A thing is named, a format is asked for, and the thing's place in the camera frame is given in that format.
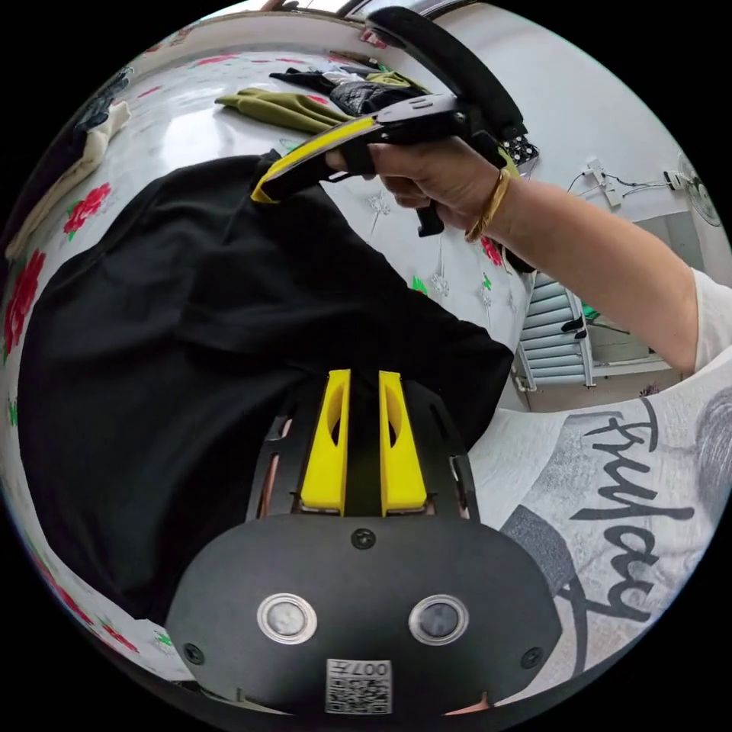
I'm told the black short sleeve shirt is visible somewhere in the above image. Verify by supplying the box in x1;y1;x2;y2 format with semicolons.
17;149;515;625

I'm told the beige garment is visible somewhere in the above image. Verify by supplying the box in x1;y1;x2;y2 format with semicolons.
4;67;133;259

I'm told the pile of clothes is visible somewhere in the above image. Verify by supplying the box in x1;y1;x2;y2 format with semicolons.
214;64;431;137

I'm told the person's right hand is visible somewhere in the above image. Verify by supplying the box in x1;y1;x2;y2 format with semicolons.
368;136;511;231

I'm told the white fan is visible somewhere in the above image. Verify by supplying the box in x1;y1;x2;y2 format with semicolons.
676;149;724;229

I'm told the person's body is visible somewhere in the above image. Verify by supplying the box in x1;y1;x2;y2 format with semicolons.
467;267;732;696

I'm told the person's right forearm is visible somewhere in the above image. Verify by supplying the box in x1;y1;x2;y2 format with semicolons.
466;169;705;380

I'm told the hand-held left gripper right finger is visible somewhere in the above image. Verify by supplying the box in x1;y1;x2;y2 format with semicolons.
378;370;428;517

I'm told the louvred window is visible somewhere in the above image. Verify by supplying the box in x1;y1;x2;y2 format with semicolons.
513;278;687;397

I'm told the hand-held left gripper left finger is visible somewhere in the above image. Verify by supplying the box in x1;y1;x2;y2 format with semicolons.
299;369;352;517

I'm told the white power strip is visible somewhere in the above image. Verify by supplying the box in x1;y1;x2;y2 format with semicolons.
582;159;623;208

